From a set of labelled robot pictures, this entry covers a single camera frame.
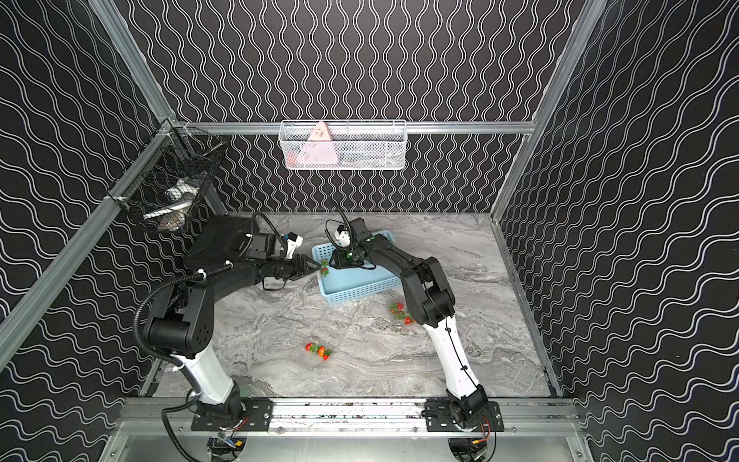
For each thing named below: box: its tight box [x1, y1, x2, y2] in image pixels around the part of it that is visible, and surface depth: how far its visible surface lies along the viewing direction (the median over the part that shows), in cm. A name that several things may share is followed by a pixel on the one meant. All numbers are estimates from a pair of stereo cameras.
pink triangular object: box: [296, 121, 338, 165], surface depth 91 cm
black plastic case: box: [184, 213, 254, 273], surface depth 108 cm
